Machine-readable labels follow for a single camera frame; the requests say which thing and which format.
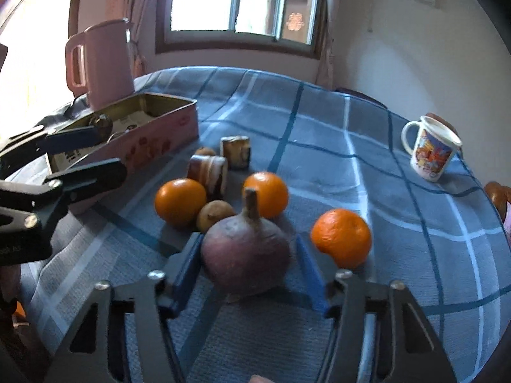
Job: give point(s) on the red paper window decoration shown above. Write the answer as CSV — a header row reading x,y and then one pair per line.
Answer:
x,y
295,21

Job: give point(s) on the pink electric kettle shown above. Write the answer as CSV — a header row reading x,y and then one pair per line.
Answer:
x,y
109,64

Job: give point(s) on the purple turnip with stem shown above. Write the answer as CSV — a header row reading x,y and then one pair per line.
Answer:
x,y
245,253

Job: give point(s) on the brown cake roll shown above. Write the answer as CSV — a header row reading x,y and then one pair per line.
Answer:
x,y
208,172
235,151

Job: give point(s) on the blue plaid blanket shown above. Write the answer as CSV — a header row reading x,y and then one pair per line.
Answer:
x,y
343,159

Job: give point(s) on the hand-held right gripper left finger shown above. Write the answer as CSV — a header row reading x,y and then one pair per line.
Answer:
x,y
187,264

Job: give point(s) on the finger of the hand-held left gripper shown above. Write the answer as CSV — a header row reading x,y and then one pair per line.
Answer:
x,y
94,177
72,139

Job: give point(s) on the black and white packet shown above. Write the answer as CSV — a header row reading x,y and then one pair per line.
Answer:
x,y
64,156

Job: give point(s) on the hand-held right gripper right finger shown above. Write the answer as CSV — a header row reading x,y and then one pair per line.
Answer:
x,y
309,275

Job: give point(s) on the pink curtain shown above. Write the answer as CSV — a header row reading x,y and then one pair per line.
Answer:
x,y
328,36
139,12

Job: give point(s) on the white paper packet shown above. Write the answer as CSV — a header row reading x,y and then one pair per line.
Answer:
x,y
133,119

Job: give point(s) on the white cartoon print mug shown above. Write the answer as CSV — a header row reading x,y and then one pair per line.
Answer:
x,y
433,151

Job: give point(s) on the orange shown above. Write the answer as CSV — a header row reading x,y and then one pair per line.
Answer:
x,y
180,202
341,237
268,195

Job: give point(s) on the brown framed window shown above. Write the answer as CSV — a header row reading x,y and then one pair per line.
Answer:
x,y
239,4

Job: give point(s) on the black round stool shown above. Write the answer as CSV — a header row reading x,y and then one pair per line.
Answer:
x,y
359,95

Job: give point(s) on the pink tin box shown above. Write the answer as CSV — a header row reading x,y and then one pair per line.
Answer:
x,y
159,143

